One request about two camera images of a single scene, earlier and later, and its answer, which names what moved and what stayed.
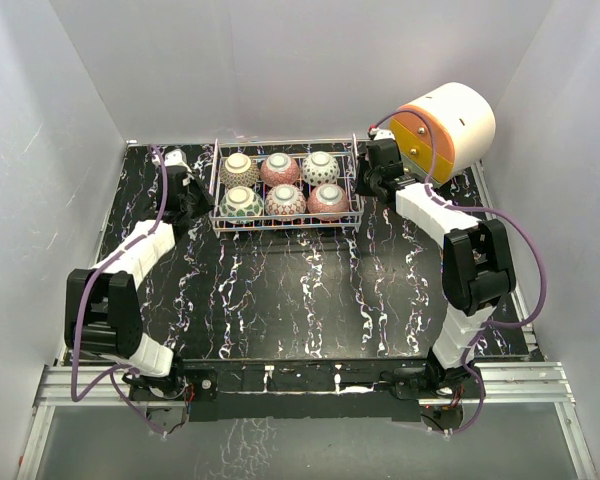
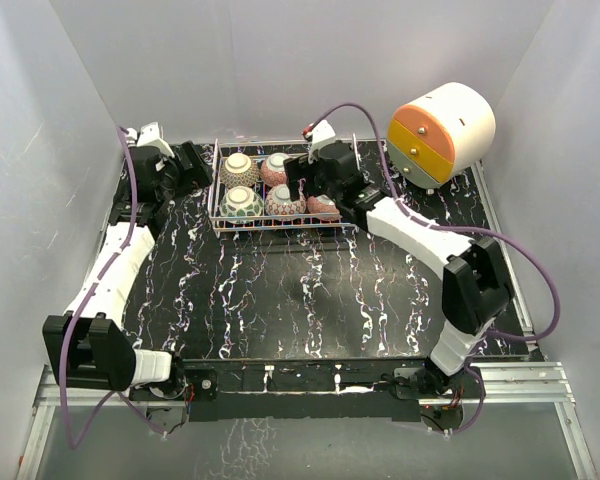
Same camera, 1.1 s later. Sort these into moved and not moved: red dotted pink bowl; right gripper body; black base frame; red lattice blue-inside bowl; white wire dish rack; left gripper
Moved: left gripper; right gripper body
Not moved: black base frame; white wire dish rack; red dotted pink bowl; red lattice blue-inside bowl
